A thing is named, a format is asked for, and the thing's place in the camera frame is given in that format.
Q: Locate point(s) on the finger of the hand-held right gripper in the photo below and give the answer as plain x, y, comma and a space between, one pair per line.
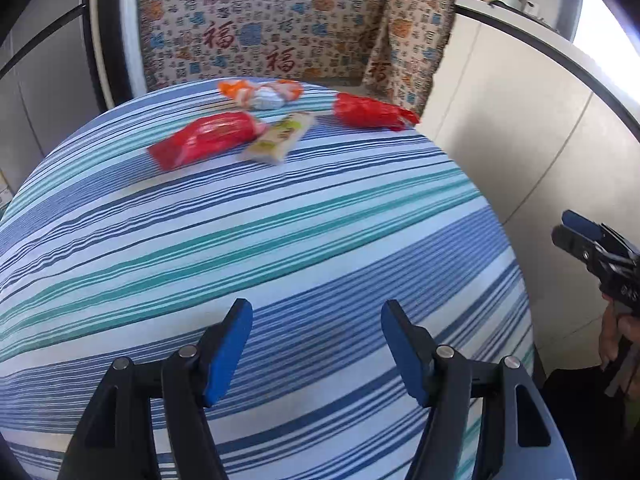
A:
572, 245
582, 225

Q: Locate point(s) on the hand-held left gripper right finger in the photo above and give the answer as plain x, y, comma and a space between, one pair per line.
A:
405, 355

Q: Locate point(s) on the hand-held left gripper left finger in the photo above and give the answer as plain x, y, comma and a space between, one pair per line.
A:
227, 350

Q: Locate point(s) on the person's right forearm green sleeve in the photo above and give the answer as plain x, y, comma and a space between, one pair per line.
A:
632, 412

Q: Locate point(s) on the person's right hand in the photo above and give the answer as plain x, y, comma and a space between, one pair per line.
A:
611, 335

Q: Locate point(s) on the white kitchen cabinet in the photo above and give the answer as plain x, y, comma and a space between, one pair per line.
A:
525, 125

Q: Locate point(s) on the striped blue green tablecloth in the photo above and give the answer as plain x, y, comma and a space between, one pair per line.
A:
300, 210

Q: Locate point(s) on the red snack packet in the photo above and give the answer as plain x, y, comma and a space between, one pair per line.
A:
205, 137

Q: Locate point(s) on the window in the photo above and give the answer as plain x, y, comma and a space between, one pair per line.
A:
610, 10

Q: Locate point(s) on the beige snack packet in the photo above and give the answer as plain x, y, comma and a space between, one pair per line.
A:
277, 137

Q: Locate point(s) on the red plastic bag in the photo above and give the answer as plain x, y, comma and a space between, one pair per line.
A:
365, 110

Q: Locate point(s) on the orange white crumpled wrapper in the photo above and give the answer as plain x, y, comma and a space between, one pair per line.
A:
265, 97

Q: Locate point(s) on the printed patterned blanket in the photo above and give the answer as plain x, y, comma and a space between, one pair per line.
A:
260, 20

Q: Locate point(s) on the black door frame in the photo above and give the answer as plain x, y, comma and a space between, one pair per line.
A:
107, 35

